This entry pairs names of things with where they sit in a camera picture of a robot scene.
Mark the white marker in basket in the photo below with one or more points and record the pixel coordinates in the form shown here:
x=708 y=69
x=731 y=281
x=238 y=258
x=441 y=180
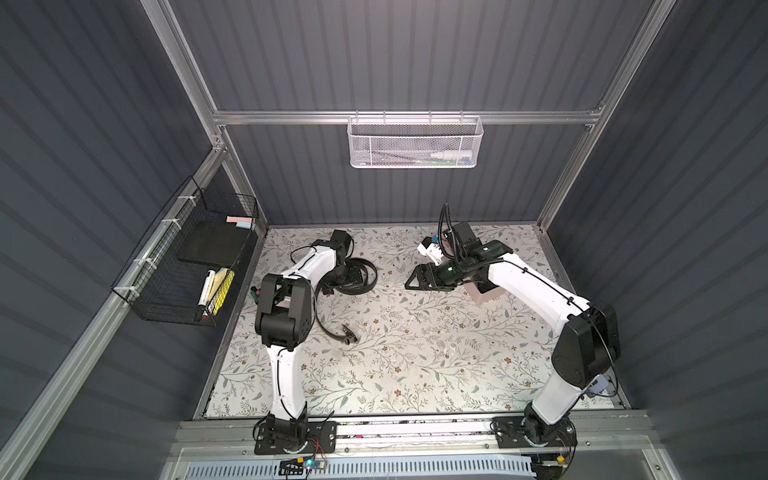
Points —
x=206 y=288

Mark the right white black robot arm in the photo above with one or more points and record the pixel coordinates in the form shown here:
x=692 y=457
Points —
x=587 y=341

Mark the black notebook in basket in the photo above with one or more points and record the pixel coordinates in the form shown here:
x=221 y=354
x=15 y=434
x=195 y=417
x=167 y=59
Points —
x=214 y=244

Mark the white wire mesh basket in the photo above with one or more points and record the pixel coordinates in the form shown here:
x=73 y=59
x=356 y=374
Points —
x=414 y=141

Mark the black wire wall basket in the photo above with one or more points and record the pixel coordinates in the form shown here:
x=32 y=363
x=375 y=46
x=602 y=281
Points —
x=186 y=270

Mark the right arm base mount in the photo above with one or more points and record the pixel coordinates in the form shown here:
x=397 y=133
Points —
x=523 y=431

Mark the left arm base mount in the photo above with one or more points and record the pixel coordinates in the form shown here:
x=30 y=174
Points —
x=276 y=437

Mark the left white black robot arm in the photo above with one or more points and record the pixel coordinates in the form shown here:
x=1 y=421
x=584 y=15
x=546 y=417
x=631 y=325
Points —
x=286 y=314

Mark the pink compartment storage tray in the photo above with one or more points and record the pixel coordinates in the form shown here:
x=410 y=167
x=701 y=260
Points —
x=483 y=291

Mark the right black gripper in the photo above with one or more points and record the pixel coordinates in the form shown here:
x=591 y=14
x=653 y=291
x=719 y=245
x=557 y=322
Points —
x=439 y=274

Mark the grey blue stapler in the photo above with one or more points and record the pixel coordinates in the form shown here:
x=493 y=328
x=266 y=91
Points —
x=602 y=386

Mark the yellow highlighter pack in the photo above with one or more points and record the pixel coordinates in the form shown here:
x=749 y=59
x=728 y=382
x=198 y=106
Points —
x=219 y=288

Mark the pastel sticky notes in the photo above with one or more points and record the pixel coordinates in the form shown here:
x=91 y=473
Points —
x=240 y=222

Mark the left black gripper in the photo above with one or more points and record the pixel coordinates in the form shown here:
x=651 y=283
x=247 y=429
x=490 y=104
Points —
x=347 y=264

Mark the short black leather belt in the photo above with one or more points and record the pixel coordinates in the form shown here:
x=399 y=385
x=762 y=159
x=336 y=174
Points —
x=370 y=279

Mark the floral table mat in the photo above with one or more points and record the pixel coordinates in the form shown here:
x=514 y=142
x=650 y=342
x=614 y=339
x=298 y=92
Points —
x=418 y=352

